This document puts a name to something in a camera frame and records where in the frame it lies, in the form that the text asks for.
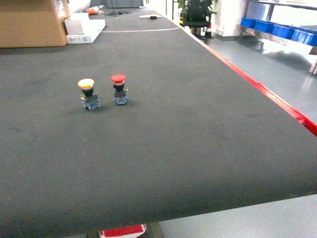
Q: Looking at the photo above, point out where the cardboard box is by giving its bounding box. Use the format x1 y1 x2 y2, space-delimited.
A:
0 0 70 48

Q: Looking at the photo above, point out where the red push button switch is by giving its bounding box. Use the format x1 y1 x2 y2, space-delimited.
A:
110 74 128 105

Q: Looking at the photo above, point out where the yellow push button switch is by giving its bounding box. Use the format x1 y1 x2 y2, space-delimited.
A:
78 78 100 111

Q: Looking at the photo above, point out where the white flat box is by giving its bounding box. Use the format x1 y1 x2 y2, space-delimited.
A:
64 13 106 44

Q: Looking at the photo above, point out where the red white cone centre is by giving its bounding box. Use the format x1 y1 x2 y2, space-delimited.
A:
86 222 164 238

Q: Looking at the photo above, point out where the black office chair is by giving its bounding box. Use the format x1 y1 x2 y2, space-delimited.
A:
183 0 215 38

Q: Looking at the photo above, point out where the dark grey table mat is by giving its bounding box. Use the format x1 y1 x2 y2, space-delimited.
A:
0 9 317 238

